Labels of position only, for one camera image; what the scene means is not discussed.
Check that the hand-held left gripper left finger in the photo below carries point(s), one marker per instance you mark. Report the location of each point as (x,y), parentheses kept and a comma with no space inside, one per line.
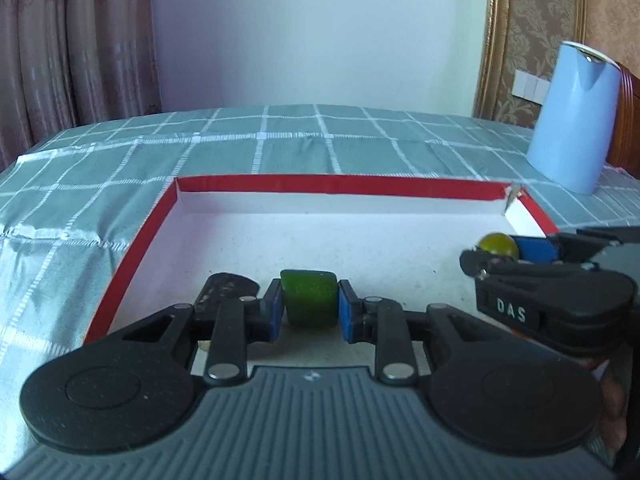
(272,312)

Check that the round yellow-green fruit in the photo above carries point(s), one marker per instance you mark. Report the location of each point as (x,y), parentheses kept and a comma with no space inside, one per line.
(496,245)

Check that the white wall switch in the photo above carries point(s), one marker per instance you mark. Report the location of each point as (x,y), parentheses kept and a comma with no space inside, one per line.
(531,86)

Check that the person's right hand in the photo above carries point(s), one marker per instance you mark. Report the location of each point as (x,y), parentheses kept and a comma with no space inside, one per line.
(614,410)

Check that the wooden headboard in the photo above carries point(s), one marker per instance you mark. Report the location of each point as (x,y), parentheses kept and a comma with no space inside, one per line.
(627,125)

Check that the gold-framed patterned wall panel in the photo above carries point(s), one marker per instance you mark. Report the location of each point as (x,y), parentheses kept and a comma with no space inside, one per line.
(540,10)

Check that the red cardboard box white inside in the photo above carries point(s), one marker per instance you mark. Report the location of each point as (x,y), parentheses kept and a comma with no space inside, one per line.
(350,230)

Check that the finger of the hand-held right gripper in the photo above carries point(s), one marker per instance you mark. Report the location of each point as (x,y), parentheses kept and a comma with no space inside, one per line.
(535,249)
(477,261)

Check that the pink-brown curtain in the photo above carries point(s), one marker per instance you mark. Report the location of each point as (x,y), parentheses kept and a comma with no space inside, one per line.
(75,50)

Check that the light blue kettle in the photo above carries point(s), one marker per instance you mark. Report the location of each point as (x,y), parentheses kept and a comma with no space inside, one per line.
(575,120)

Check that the green block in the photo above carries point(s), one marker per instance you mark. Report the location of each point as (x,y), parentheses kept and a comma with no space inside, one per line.
(307,300)

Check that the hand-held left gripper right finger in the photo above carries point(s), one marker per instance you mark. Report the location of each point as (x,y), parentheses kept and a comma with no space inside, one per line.
(346,312)

